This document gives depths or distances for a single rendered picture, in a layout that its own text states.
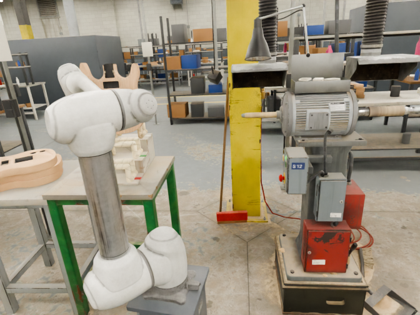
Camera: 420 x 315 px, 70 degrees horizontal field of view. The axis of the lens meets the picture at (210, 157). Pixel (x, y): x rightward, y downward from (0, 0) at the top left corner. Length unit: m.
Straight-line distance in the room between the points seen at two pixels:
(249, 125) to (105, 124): 1.92
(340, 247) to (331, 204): 0.28
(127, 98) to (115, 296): 0.66
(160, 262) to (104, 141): 0.51
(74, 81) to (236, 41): 1.51
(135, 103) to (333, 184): 1.20
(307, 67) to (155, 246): 1.26
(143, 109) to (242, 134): 1.86
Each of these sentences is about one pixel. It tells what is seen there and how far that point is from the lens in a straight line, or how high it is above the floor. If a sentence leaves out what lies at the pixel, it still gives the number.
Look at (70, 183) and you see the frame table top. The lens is 1.95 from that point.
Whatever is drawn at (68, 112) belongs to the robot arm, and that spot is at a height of 1.50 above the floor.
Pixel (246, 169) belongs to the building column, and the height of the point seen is 0.54.
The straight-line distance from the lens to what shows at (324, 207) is 1.82.
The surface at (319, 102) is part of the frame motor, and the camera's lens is 1.71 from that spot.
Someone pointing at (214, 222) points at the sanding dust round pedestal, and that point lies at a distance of 3.03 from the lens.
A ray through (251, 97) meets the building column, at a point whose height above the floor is 1.20.
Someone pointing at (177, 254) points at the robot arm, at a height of 0.91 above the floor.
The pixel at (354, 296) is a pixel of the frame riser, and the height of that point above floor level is 0.16.
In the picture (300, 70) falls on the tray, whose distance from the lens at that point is 1.84.
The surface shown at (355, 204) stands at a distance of 1.98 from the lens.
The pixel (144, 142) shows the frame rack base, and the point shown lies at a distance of 1.97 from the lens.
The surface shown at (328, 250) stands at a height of 0.48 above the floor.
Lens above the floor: 1.65
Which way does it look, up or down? 21 degrees down
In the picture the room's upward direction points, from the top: 3 degrees counter-clockwise
